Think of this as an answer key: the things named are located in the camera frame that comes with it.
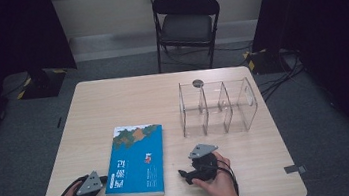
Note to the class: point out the person's right hand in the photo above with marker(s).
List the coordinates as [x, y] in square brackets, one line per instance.
[220, 186]

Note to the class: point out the grey tape strip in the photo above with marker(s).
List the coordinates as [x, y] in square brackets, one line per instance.
[294, 169]

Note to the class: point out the blue book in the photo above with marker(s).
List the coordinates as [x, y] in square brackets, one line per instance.
[136, 163]

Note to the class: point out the small black floor object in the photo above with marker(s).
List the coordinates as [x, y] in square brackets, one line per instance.
[59, 122]

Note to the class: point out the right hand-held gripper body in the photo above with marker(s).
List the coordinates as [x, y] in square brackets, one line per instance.
[204, 166]

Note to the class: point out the clear acrylic file rack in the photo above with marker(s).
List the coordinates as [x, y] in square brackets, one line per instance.
[219, 109]

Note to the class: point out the grey round table cap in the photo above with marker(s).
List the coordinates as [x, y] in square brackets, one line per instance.
[198, 83]

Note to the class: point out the black stand base yellow stripes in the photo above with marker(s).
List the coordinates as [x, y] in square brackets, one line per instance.
[263, 62]
[43, 85]

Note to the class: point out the black folding chair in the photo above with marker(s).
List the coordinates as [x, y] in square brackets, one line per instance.
[187, 26]

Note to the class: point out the black curtain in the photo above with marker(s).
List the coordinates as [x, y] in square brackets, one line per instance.
[333, 41]
[5, 48]

